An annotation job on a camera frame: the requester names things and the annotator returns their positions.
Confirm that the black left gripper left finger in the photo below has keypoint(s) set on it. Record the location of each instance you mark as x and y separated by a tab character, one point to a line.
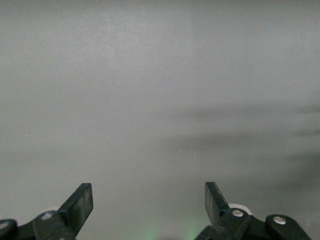
77	210

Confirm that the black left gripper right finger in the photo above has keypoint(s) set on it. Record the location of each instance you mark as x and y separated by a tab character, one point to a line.
216	207

